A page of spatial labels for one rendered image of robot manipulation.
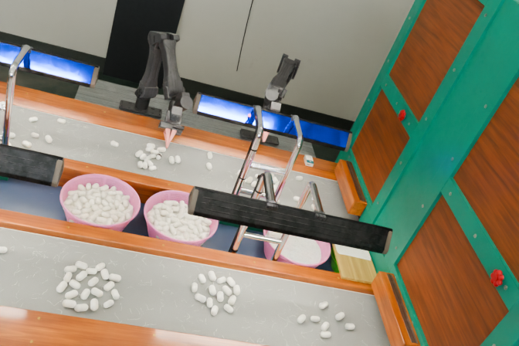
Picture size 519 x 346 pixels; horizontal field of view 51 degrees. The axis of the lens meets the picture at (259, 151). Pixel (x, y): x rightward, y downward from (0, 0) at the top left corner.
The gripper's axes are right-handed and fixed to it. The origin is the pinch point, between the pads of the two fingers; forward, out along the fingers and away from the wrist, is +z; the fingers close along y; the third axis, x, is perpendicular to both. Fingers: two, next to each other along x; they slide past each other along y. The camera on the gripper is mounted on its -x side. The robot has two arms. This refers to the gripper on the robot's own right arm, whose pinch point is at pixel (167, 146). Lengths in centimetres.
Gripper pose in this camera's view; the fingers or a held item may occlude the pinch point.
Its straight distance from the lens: 229.8
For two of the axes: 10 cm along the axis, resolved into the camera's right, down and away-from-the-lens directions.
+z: -1.5, 9.4, -3.0
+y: 9.4, 2.3, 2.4
